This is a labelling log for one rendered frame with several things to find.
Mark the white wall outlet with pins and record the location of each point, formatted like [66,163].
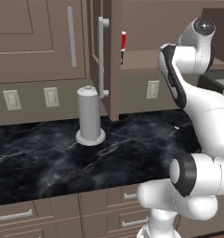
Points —
[51,97]
[12,100]
[152,89]

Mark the brown small drawer front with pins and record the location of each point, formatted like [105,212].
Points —
[124,194]

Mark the blue soda can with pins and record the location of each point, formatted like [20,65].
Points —
[122,57]

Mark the brown open cabinet door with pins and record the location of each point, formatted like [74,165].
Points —
[112,55]

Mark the grey paper towel holder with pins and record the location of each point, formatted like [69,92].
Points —
[89,111]

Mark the black toaster oven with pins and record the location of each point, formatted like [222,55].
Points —
[217,83]

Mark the brown closed cabinet door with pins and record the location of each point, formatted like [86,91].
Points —
[36,37]

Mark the brown deep drawer front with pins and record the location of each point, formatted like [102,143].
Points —
[129,220]

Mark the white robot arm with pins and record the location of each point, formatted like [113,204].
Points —
[209,124]

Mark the red soda can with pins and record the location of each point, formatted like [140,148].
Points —
[123,41]

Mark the brown cabinet shelf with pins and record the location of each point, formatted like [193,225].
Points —
[147,61]

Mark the brown wide drawer front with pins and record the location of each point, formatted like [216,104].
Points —
[14,214]

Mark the brown lower cabinet door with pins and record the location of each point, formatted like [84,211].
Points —
[17,233]

